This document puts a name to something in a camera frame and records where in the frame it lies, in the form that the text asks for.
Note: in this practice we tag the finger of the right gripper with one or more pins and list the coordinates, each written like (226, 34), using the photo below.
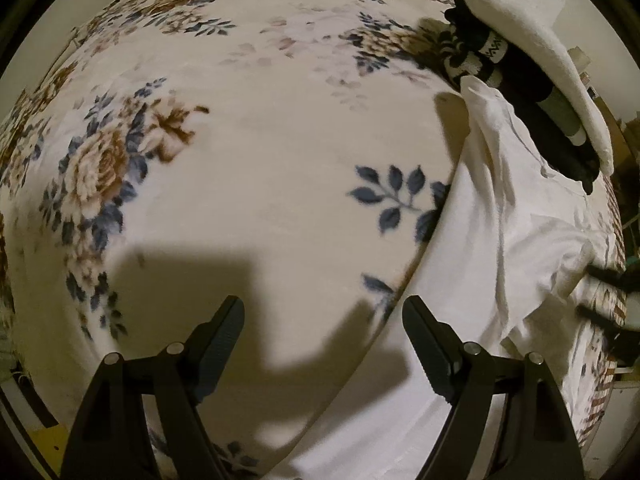
(627, 280)
(612, 329)

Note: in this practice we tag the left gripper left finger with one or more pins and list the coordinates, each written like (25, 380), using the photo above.
(110, 438)

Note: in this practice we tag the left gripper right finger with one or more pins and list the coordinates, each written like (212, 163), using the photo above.
(536, 439)

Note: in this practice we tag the white t-shirt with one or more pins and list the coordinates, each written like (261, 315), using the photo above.
(512, 232)

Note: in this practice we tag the brown checkered blanket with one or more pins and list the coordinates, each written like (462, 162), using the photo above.
(600, 363)

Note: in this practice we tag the black patterned folded garment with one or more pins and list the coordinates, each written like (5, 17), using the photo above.
(470, 47)

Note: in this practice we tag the white folded sweater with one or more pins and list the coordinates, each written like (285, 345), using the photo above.
(520, 22)

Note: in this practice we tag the floral bed blanket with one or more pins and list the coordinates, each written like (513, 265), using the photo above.
(296, 154)

